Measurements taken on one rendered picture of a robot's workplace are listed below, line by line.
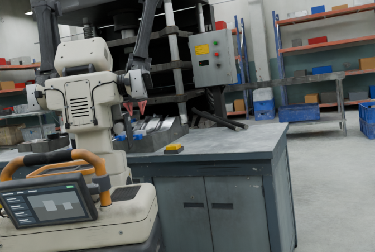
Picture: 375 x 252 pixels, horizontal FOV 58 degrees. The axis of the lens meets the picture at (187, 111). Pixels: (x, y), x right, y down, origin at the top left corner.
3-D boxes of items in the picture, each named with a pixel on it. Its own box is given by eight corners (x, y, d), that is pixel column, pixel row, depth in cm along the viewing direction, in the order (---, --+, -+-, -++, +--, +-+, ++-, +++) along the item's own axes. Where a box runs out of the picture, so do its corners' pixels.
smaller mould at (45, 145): (49, 152, 225) (47, 142, 224) (32, 153, 231) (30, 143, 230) (70, 144, 243) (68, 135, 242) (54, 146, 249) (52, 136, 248)
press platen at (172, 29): (182, 50, 242) (178, 23, 240) (45, 74, 292) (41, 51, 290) (216, 51, 317) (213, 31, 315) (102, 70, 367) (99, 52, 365)
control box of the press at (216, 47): (249, 225, 255) (224, 28, 240) (210, 223, 267) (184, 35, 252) (254, 213, 276) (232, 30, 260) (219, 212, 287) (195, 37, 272)
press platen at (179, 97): (191, 117, 247) (187, 93, 245) (54, 129, 297) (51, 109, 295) (222, 103, 323) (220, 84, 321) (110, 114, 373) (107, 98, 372)
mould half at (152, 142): (154, 152, 179) (150, 127, 178) (113, 153, 190) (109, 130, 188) (189, 132, 225) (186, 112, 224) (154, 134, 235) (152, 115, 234)
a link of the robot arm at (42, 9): (25, -6, 156) (47, -9, 155) (41, 5, 169) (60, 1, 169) (35, 90, 153) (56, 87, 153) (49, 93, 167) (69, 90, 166)
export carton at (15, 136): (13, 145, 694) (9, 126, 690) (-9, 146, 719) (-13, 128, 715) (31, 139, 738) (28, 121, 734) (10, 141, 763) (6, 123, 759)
